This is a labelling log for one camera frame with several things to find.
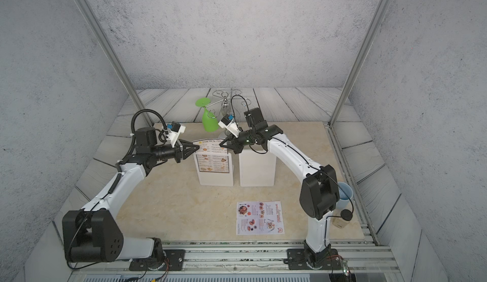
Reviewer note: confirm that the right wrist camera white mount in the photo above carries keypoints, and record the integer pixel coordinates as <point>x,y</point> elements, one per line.
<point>229,126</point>

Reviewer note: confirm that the metal frame post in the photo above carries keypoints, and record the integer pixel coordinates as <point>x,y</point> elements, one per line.
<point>95,26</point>
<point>361,56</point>

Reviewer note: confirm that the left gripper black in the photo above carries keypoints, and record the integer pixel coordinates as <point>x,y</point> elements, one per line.
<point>179,154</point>

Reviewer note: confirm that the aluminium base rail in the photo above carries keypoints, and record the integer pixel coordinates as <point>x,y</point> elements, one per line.
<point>348,258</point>

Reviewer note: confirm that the white menu rack right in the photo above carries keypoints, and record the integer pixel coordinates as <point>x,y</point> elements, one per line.
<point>257,170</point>

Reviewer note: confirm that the dim sum inn menu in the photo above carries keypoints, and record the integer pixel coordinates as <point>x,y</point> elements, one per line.
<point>211,157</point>

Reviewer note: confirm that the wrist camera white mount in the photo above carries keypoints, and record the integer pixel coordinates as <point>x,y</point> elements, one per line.
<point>174,130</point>
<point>229,126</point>

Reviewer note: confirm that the green plastic wine glass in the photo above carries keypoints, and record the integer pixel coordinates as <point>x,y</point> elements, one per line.
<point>209,120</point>

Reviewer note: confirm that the jar with black lid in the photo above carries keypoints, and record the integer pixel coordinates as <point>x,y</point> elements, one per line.
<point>341,218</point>

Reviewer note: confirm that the left metal frame post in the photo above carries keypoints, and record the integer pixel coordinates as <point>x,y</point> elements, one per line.
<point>95,26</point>

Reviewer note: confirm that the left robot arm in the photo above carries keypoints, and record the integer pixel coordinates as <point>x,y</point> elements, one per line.
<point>92,234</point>

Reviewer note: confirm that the pink special menu sheet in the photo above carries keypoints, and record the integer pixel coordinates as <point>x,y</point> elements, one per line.
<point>259,218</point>

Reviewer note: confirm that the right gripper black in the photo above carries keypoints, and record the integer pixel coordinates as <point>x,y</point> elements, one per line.
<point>234,144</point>

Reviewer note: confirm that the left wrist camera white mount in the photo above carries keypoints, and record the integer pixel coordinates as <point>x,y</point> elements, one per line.
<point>174,130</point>

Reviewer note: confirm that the right metal frame post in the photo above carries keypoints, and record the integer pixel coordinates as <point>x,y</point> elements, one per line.
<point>361,56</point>

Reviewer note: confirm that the white menu rack left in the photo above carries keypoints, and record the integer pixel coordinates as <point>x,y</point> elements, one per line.
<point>217,179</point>

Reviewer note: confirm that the white menu rack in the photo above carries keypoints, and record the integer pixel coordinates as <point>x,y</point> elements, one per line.
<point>217,179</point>
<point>257,170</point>

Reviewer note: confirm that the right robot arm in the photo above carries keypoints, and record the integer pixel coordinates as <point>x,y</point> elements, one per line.
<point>319,187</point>

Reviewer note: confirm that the light blue cup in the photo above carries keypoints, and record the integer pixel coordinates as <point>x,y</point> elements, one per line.
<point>345,195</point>

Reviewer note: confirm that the chrome glass holder stand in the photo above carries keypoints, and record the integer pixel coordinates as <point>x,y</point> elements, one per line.
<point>229,102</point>

